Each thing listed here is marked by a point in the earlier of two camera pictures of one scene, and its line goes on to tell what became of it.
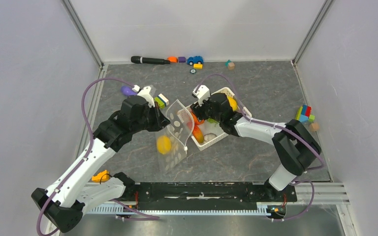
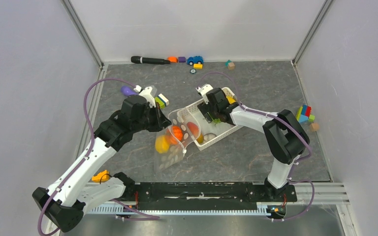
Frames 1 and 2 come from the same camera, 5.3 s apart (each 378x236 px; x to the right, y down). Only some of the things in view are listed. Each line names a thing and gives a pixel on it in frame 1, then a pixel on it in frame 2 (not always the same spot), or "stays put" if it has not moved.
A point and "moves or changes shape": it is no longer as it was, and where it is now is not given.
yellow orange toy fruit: (164, 144) stays put
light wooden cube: (314, 126) stays put
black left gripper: (161, 121) stays put
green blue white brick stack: (162, 101) stays put
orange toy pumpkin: (196, 122) → (174, 134)
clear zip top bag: (172, 140) moves or changes shape
